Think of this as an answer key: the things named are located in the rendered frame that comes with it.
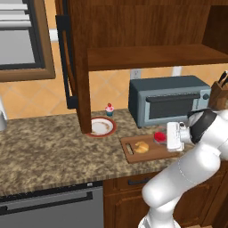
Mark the wooden framed window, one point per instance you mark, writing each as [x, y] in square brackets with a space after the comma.
[44, 44]

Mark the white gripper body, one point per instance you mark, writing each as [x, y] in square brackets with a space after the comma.
[173, 137]

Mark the wooden drawer front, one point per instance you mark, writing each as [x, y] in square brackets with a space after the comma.
[118, 182]

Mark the wooden knife block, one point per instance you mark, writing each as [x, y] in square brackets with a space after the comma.
[218, 96]

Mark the grey toaster oven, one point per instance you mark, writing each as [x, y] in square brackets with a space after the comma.
[166, 101]

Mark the white wall outlet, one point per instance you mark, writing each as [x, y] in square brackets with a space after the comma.
[177, 71]
[135, 74]

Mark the grey dishwasher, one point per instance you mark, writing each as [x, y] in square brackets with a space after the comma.
[53, 210]

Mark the white plate with red rim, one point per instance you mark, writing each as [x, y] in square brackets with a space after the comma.
[102, 126]

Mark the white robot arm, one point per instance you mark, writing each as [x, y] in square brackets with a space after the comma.
[190, 169]

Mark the wooden cutting board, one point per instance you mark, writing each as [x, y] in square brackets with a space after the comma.
[154, 153]

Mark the wooden cabinet door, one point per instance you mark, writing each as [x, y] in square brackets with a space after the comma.
[81, 74]

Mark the wooden wall cabinet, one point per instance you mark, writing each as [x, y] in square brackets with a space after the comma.
[148, 29]

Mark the cupcake with red cherry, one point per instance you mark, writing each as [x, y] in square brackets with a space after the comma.
[109, 111]

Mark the golden croissant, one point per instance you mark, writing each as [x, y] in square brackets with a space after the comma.
[142, 147]

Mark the wooden base cupboard door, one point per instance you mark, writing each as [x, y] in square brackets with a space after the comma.
[124, 210]

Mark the red lidded jam jar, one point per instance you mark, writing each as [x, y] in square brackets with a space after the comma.
[159, 136]

